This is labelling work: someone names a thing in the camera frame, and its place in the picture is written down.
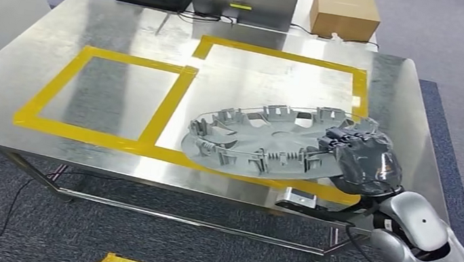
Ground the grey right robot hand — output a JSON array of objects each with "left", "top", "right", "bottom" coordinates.
[{"left": 311, "top": 121, "right": 410, "bottom": 202}]

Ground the grey plastic hubcap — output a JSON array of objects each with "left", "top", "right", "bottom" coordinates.
[{"left": 177, "top": 88, "right": 383, "bottom": 195}]

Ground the steel workbench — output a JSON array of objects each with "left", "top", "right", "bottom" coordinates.
[{"left": 0, "top": 0, "right": 464, "bottom": 262}]

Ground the brown cardboard box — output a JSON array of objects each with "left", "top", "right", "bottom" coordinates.
[{"left": 307, "top": 0, "right": 385, "bottom": 46}]

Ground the white table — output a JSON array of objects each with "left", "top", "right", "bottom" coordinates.
[{"left": 288, "top": 0, "right": 385, "bottom": 52}]

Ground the grey power adapter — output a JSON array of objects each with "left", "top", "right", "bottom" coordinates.
[{"left": 189, "top": 0, "right": 216, "bottom": 16}]

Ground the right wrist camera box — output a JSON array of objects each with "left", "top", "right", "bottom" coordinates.
[{"left": 273, "top": 185, "right": 380, "bottom": 229}]

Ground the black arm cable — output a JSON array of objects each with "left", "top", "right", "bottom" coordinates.
[{"left": 341, "top": 224, "right": 423, "bottom": 262}]

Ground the thin black table cable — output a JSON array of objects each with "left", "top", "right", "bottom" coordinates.
[{"left": 288, "top": 21, "right": 381, "bottom": 50}]

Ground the black laptop cable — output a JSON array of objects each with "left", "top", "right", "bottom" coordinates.
[{"left": 176, "top": 7, "right": 239, "bottom": 30}]

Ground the black floor cable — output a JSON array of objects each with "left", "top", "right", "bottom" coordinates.
[{"left": 0, "top": 158, "right": 127, "bottom": 262}]

